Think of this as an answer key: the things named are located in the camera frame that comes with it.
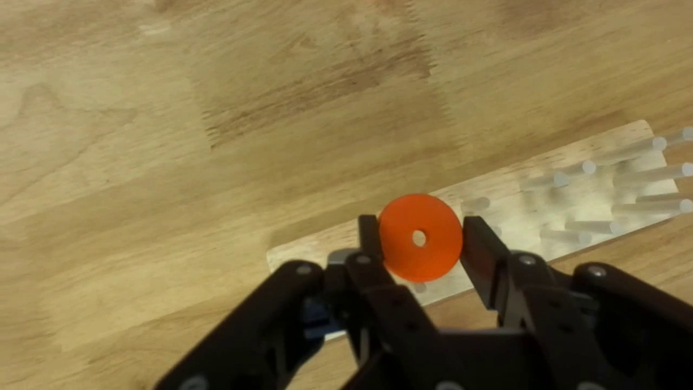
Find wooden peg board stand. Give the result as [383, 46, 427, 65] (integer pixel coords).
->
[263, 116, 693, 341]

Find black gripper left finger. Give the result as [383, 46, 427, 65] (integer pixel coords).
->
[152, 212, 438, 390]

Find orange plastic ring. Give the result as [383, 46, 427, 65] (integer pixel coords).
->
[376, 190, 466, 285]

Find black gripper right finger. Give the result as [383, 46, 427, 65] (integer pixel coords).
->
[459, 213, 693, 390]

